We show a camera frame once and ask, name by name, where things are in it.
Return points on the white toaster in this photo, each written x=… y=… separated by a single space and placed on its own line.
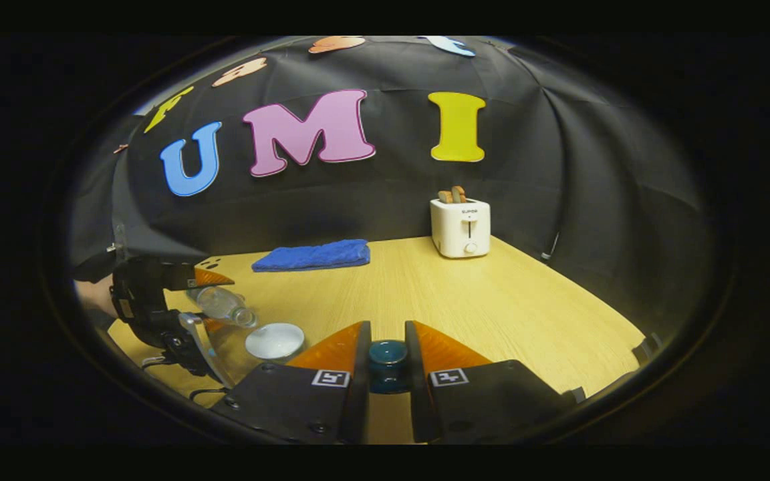
x=458 y=230

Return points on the toast slice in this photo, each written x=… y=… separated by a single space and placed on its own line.
x=445 y=197
x=459 y=194

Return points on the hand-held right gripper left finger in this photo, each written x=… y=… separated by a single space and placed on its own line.
x=361 y=407

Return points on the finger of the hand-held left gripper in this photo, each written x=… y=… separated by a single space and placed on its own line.
x=201 y=277
x=194 y=327

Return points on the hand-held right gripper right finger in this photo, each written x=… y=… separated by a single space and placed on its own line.
x=417 y=407

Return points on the teal teacup lid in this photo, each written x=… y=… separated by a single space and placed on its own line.
x=388 y=354

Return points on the white-lined teacup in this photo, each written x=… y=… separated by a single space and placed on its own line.
x=275 y=341

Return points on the black backdrop cloth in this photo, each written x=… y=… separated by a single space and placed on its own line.
x=559 y=167

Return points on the clear plastic water bottle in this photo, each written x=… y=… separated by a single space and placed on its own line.
x=221 y=304

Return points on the black table edge clamp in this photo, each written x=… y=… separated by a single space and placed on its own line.
x=647 y=349
x=573 y=394

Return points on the blue folded towel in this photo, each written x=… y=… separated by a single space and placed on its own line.
x=315 y=256

